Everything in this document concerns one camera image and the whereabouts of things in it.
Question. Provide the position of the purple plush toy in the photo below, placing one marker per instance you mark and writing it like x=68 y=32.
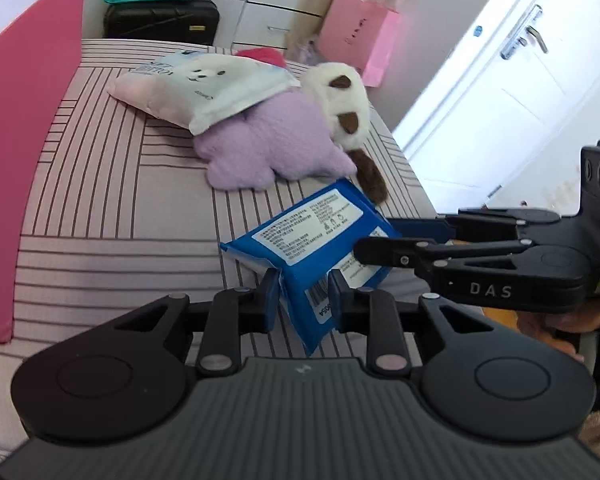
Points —
x=286 y=136

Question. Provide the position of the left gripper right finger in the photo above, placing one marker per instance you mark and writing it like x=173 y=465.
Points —
x=372 y=313

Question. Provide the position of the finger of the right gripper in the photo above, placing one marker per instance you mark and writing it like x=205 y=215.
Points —
x=475 y=225
x=420 y=255

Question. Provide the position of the pink paper gift bag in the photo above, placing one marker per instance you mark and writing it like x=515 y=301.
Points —
x=361 y=33

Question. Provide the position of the white brown plush cat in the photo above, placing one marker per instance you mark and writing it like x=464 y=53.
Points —
x=339 y=90

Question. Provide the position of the white door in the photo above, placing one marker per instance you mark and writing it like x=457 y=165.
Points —
x=481 y=119

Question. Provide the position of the silver door handle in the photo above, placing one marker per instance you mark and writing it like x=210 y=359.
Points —
x=524 y=32

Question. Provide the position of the soft cotton tissue pack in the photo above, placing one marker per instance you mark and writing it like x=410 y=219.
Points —
x=196 y=90

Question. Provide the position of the pink cardboard box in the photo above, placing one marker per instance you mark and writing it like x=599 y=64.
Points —
x=40 y=50

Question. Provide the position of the black suitcase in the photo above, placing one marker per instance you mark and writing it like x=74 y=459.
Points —
x=189 y=21

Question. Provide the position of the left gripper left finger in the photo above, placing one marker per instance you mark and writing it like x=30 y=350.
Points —
x=233 y=313

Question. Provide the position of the person right hand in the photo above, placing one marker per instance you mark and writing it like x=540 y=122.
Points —
x=544 y=327

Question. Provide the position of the blue wet wipes pack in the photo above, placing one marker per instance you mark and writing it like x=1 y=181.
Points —
x=305 y=242

